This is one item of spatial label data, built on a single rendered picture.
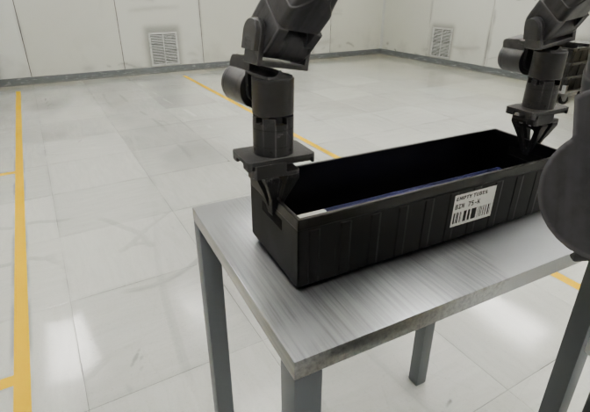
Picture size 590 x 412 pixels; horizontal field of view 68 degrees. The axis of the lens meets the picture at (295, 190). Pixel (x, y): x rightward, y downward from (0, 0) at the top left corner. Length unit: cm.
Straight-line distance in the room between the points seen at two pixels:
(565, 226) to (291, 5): 37
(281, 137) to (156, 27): 661
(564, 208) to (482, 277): 44
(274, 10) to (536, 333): 167
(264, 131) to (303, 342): 27
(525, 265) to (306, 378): 40
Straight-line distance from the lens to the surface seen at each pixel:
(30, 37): 698
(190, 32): 730
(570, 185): 30
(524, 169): 87
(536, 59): 95
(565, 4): 90
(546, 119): 96
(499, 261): 79
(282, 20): 55
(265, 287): 66
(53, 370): 184
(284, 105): 58
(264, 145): 60
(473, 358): 179
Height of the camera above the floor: 120
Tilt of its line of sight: 25 degrees down
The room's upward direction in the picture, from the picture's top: straight up
